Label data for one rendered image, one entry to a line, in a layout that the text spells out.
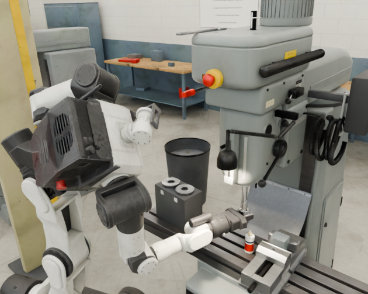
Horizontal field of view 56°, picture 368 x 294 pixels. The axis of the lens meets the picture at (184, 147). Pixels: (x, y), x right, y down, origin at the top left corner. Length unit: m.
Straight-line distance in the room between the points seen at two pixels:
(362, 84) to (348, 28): 4.18
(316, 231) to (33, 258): 2.16
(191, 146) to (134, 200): 2.71
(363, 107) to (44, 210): 1.21
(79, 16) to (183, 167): 5.63
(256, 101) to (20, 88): 1.83
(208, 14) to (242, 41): 5.57
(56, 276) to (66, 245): 0.14
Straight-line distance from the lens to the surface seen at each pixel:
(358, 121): 1.40
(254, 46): 1.06
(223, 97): 1.23
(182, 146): 3.73
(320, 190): 1.79
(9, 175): 2.72
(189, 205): 1.63
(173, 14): 7.13
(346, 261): 3.24
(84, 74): 1.19
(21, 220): 2.90
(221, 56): 1.09
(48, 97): 1.31
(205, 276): 1.65
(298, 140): 1.52
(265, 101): 1.16
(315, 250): 2.00
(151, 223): 1.81
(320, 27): 5.65
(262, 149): 1.29
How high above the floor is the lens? 1.99
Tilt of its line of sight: 23 degrees down
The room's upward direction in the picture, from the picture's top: 2 degrees counter-clockwise
